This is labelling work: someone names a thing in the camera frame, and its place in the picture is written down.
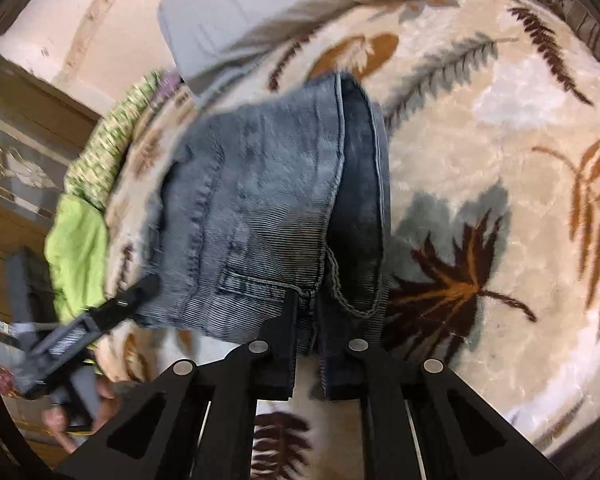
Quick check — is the blue denim pant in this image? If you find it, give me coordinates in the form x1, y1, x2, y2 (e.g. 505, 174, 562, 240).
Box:
134, 71, 394, 396

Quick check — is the person's left hand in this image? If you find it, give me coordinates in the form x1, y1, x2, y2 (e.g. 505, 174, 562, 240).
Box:
43, 376, 121, 454

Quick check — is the lime green cloth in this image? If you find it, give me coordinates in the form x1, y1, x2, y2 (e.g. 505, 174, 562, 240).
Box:
44, 194, 108, 323

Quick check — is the green patterned cloth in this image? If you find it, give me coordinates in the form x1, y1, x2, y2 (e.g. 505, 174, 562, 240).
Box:
64, 70, 164, 210

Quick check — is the wooden cabinet with glass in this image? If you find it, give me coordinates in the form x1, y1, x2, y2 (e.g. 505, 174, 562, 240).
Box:
0, 49, 102, 466

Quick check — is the cream leaf pattern blanket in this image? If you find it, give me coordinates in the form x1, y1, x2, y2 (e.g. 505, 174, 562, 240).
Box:
97, 0, 600, 480

